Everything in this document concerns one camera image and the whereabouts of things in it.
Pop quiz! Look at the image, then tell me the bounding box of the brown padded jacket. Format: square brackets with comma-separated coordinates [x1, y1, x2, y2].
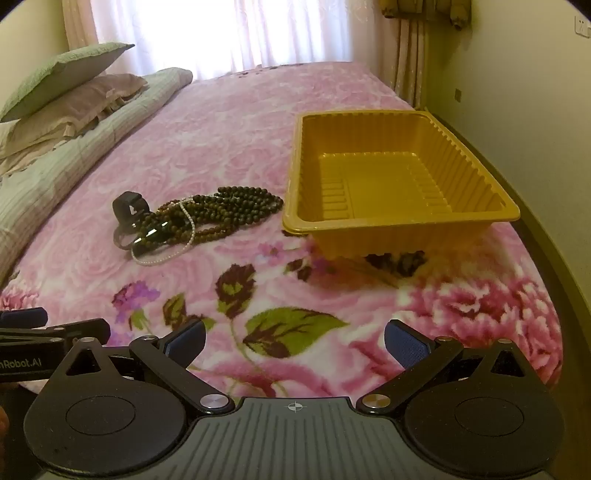
[379, 0, 472, 31]

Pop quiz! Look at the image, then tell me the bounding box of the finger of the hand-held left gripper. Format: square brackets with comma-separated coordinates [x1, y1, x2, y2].
[0, 307, 49, 329]
[0, 318, 112, 346]

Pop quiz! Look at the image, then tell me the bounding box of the black band loop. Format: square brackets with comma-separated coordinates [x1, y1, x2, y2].
[113, 190, 149, 227]

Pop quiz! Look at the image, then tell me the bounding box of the sheer white curtain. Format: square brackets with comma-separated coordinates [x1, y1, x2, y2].
[92, 0, 384, 80]

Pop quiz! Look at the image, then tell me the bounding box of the white pearl necklace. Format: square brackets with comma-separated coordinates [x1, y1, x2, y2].
[130, 196, 195, 267]

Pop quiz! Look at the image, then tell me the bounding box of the mauve pillow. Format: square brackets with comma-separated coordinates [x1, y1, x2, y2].
[0, 73, 148, 158]

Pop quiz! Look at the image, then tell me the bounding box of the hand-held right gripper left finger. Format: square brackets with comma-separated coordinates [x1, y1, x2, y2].
[60, 318, 236, 414]

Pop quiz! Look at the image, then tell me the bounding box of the green striped quilt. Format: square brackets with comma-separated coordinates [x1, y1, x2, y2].
[0, 68, 194, 278]

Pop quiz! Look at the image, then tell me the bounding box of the black wristwatch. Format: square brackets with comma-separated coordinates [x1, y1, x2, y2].
[113, 225, 139, 250]

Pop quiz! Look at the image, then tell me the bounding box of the pink patterned curtain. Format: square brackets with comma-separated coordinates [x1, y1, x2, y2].
[379, 14, 435, 112]
[60, 0, 100, 49]

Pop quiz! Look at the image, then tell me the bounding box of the green pillow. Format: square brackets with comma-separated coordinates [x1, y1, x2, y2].
[0, 42, 136, 123]

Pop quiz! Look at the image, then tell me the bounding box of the yellow plastic tray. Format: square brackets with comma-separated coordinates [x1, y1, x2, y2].
[283, 109, 522, 261]

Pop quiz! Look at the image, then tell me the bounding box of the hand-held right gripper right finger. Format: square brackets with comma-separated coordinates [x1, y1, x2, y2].
[358, 319, 539, 414]

